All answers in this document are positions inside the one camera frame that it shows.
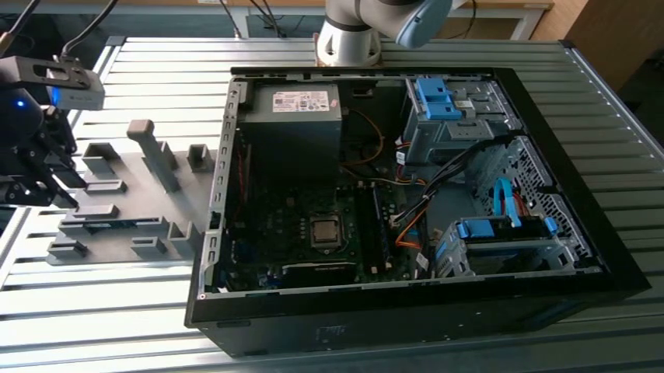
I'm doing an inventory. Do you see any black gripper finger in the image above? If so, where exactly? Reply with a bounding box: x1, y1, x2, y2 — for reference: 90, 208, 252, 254
35, 105, 87, 190
0, 174, 79, 209

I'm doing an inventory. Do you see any grey metal disk bay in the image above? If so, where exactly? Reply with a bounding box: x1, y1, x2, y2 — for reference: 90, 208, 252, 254
431, 216, 603, 277

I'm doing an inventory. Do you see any grey power supply unit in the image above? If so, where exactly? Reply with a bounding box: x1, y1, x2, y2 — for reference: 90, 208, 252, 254
238, 83, 345, 183

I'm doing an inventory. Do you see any black graphics card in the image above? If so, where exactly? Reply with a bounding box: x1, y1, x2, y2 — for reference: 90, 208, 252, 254
281, 260, 360, 288

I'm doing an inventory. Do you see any black cable bundle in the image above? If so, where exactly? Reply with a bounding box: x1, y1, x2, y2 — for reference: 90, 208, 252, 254
393, 135, 520, 226

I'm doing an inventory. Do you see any black camera cable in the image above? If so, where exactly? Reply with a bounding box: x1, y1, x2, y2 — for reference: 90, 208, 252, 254
61, 0, 121, 61

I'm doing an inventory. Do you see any CPU socket with silver CPU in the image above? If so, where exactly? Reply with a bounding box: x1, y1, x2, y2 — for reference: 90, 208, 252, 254
309, 215, 348, 249

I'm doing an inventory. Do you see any green motherboard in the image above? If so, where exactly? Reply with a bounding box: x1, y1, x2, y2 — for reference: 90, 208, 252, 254
222, 182, 416, 291

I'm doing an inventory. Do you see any grey parts rack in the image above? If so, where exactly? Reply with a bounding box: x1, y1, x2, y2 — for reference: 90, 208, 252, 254
44, 119, 220, 267

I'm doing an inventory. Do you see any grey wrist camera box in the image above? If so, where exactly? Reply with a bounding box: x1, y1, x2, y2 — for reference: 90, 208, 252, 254
0, 55, 106, 110

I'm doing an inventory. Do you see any brown wooden cabinet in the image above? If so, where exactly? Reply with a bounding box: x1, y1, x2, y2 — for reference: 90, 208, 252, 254
528, 0, 664, 92

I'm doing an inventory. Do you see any grey metal drive cage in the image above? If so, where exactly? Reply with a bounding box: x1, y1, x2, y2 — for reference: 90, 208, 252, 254
403, 75, 523, 166

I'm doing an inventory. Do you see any thin orange looped wire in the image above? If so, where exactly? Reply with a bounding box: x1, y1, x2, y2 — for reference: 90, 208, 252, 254
340, 110, 385, 168

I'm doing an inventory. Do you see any orange flat wire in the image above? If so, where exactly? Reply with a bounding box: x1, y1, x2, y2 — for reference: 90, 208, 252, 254
395, 205, 432, 249

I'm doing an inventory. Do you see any blue RAM stick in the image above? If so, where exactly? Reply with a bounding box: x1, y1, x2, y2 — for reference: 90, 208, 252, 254
82, 220, 139, 231

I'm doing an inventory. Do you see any black open PC case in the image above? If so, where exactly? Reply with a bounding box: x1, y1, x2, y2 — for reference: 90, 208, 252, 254
185, 66, 652, 358

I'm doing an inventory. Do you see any black cable with copper plug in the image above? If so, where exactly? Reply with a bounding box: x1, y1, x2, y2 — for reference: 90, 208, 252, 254
0, 0, 42, 58

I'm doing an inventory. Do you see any blue flat wire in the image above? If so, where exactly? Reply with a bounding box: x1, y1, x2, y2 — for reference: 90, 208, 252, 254
492, 177, 523, 228

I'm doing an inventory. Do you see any hard disk in blue carrier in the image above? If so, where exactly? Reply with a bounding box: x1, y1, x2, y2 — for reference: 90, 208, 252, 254
456, 217, 560, 245

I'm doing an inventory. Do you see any blue plastic drive bracket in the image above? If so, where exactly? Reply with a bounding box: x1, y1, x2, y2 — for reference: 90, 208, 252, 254
415, 77, 464, 121

